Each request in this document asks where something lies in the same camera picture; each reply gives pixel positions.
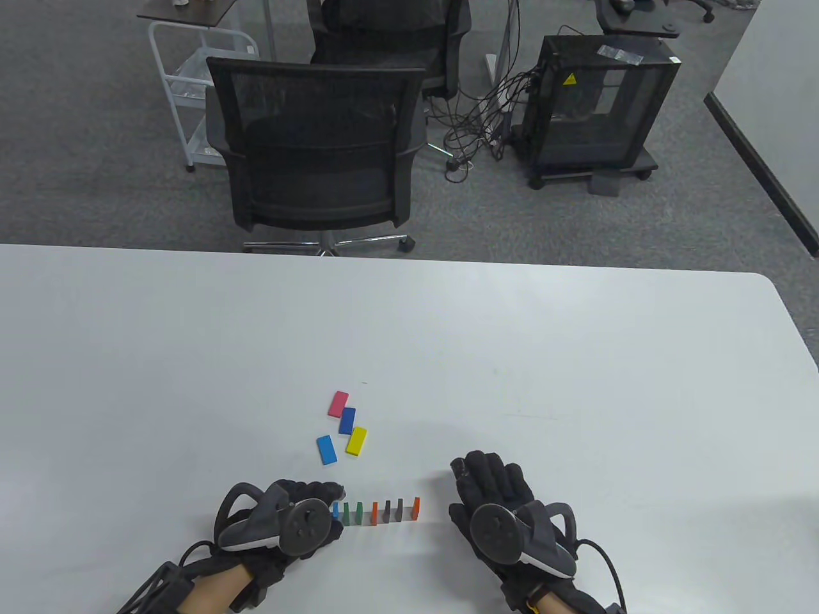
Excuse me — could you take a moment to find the black glove cable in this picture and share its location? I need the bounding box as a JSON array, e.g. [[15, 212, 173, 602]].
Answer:
[[174, 540, 221, 571], [575, 539, 629, 608]]

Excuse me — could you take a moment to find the black right glove cable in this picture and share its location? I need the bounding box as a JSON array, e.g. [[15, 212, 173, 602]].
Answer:
[[575, 539, 629, 608]]

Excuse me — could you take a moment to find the white desk leg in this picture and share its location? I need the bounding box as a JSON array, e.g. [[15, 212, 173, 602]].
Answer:
[[494, 0, 516, 87]]

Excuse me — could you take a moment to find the black computer case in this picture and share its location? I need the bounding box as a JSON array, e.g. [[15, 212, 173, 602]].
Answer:
[[523, 35, 683, 175]]

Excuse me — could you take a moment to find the person's left forearm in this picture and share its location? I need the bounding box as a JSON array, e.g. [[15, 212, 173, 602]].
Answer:
[[179, 563, 253, 614]]

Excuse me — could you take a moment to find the black padded office chair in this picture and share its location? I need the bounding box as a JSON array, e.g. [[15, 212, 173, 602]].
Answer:
[[307, 0, 472, 101]]

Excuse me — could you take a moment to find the black controller on left glove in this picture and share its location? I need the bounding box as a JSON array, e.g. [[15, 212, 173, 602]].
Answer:
[[215, 482, 333, 558]]

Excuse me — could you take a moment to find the brown side table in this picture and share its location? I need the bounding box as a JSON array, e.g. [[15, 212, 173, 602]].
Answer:
[[136, 0, 258, 26]]

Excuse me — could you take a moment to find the white wire trolley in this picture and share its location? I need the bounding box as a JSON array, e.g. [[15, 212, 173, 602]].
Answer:
[[148, 19, 261, 174]]

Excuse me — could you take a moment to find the bundle of black cables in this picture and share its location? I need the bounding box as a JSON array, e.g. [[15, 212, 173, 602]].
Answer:
[[424, 63, 545, 175]]

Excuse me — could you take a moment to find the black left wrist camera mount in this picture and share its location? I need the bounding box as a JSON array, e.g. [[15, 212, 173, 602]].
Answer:
[[116, 561, 196, 614]]

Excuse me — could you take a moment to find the row of coloured dominoes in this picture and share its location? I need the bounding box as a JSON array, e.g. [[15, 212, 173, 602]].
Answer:
[[331, 496, 422, 526]]

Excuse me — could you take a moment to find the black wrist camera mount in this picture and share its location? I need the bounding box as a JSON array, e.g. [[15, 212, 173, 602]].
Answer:
[[116, 561, 196, 614], [576, 592, 631, 614]]

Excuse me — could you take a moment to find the black controller on right glove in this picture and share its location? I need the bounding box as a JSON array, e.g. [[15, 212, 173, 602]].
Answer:
[[470, 501, 580, 580]]

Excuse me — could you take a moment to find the black wheeled platform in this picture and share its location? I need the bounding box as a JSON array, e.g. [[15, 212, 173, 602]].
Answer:
[[527, 148, 660, 191]]

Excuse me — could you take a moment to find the person's left hand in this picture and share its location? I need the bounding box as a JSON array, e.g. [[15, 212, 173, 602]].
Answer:
[[240, 480, 347, 584]]

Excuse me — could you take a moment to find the black controller on glove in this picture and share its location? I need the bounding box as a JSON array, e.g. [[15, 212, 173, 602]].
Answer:
[[470, 501, 580, 580], [215, 482, 333, 558]]

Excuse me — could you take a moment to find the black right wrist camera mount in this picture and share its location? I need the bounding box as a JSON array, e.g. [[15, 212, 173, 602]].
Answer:
[[576, 592, 631, 614]]

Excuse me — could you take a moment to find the black left glove cable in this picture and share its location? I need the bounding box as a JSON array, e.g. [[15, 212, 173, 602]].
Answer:
[[174, 540, 221, 571]]

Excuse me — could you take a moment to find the clear plastic bag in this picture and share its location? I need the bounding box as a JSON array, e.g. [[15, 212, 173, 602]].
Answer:
[[596, 44, 644, 65]]

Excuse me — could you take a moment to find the person's right hand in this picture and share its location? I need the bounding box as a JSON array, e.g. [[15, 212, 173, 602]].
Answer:
[[448, 450, 580, 592]]

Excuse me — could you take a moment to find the black mesh office chair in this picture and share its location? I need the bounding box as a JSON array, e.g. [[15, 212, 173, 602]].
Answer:
[[203, 56, 428, 258]]

